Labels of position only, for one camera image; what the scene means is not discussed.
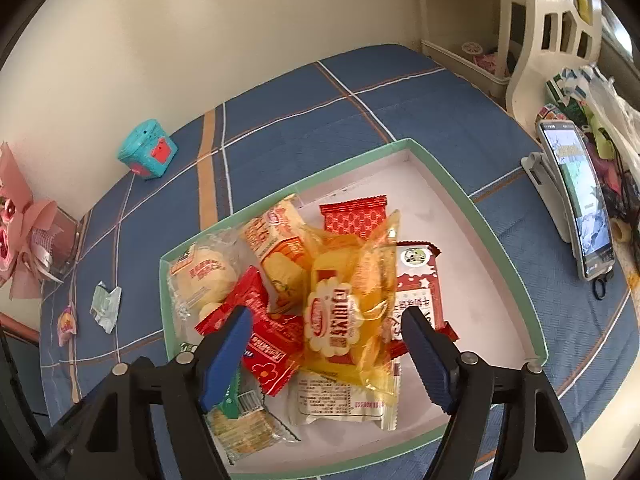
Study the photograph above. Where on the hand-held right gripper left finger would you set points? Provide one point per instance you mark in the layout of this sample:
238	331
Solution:
225	360

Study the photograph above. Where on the green rimmed white box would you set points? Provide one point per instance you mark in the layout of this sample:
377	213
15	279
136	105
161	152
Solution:
465	240

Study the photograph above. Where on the white bedside shelf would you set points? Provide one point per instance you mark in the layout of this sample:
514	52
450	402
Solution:
450	55

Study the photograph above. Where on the white phone stand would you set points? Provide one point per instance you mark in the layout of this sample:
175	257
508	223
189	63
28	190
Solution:
542	180

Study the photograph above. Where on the red flower print packet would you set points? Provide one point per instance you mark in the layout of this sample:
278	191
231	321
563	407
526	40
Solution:
270	345

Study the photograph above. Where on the pink furniture edge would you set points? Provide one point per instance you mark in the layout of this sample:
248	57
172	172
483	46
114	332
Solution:
15	322

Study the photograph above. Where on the pink rose bouquet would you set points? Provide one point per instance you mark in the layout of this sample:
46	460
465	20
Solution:
20	225

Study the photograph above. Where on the white plastic rack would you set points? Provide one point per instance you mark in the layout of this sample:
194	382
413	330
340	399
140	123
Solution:
535	60

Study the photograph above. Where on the small tape roll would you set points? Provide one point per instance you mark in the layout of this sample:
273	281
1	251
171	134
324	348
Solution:
620	232

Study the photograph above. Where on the pink snack packet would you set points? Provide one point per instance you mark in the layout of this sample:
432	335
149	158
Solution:
67	322

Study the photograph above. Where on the pile of plastic bags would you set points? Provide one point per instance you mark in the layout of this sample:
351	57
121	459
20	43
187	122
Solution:
615	105

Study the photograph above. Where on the clear green cracker packet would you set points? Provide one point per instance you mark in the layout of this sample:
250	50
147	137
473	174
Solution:
240	430

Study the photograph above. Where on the maroon and white snack packet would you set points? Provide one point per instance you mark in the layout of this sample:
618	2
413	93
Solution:
420	280

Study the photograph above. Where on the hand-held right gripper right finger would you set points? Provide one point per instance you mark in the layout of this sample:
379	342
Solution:
430	360

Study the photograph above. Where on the smartphone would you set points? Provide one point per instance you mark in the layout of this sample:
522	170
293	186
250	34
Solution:
580	200

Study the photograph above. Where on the white biscuit packet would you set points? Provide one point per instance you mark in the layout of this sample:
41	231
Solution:
325	400

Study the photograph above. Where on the mint green snack packet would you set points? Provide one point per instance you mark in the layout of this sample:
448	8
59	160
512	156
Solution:
105	305

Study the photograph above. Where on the yellow bread packet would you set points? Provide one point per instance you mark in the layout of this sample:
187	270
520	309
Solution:
340	320

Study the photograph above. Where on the clear glass vase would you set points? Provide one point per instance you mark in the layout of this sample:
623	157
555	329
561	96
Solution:
65	245

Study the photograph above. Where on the blue plaid tablecloth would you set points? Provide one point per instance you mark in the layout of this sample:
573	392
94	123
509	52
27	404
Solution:
350	125

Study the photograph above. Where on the pink item on shelf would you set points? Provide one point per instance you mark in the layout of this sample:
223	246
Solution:
485	62

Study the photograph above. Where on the teal and pink toy box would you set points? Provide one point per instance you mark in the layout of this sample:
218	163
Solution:
145	150

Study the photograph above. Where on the round cake clear packet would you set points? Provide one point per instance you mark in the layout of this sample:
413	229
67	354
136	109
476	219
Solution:
205	270

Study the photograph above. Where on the orange and white snack packet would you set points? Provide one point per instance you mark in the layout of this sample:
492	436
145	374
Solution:
280	245

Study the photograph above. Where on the red patterned wafer packet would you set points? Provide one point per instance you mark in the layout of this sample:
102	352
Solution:
350	220

